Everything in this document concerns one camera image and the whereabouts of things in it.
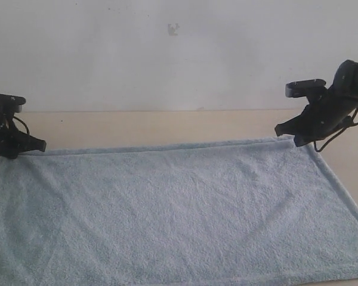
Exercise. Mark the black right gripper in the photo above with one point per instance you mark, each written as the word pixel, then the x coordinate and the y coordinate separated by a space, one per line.
pixel 323 116

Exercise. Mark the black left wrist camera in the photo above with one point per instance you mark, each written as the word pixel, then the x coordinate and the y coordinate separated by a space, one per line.
pixel 11 103

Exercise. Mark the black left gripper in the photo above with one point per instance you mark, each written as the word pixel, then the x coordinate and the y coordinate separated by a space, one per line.
pixel 13 141

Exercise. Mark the light blue terry towel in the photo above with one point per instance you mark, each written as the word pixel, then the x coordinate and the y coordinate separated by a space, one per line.
pixel 252 212

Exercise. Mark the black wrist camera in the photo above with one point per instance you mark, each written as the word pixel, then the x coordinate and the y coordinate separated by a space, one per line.
pixel 305 88
pixel 11 103

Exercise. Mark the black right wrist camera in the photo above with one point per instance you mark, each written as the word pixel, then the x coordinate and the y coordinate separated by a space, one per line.
pixel 305 88

